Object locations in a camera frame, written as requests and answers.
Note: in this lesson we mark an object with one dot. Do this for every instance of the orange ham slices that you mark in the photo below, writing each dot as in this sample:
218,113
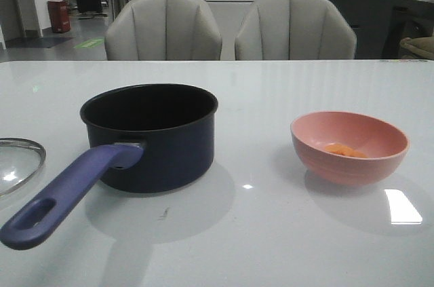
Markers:
343,150

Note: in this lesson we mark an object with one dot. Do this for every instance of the pink bowl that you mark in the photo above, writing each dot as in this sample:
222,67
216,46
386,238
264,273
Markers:
384,144

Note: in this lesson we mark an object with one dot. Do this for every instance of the glass lid blue knob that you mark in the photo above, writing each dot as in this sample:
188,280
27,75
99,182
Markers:
21,159

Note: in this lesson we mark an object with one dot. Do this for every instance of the dark blue saucepan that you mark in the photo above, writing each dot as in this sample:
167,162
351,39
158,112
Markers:
146,138

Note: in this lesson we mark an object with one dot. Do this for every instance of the left beige chair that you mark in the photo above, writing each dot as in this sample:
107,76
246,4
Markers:
164,30

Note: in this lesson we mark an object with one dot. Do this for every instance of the beige chair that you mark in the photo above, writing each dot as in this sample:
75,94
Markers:
294,30
164,30

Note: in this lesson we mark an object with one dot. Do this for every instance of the right beige chair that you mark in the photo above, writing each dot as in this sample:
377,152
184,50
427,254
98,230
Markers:
294,30

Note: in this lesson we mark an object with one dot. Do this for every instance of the red trash bin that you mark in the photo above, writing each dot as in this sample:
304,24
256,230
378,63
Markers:
58,13

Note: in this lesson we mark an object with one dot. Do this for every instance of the grey counter cabinet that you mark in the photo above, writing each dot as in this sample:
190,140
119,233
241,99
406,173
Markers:
381,24

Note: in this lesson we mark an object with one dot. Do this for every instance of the olive cushion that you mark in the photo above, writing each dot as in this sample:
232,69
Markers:
417,48

